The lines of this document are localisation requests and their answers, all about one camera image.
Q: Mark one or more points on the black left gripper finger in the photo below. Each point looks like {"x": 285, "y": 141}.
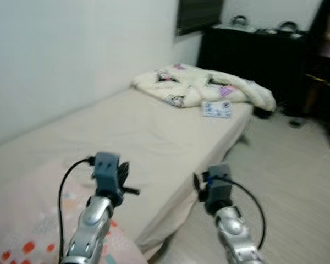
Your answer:
{"x": 121, "y": 176}
{"x": 127, "y": 171}

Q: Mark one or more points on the white book with blue letters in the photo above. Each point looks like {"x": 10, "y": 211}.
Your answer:
{"x": 217, "y": 109}

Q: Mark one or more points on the pink spotted pillow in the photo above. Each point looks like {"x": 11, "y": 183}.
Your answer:
{"x": 22, "y": 220}

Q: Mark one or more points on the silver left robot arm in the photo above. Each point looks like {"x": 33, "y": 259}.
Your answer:
{"x": 93, "y": 225}

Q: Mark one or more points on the black low cabinet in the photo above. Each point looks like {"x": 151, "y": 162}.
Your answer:
{"x": 253, "y": 66}

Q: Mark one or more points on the dark open shelf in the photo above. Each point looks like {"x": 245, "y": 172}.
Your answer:
{"x": 324, "y": 88}

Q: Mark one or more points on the dark window blind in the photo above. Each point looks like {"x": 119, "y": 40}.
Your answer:
{"x": 198, "y": 14}

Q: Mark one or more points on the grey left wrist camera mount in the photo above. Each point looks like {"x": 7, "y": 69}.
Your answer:
{"x": 105, "y": 168}

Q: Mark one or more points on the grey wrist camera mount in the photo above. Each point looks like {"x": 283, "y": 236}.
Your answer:
{"x": 219, "y": 190}
{"x": 105, "y": 168}

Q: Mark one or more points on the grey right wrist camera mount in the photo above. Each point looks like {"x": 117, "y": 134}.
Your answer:
{"x": 219, "y": 190}

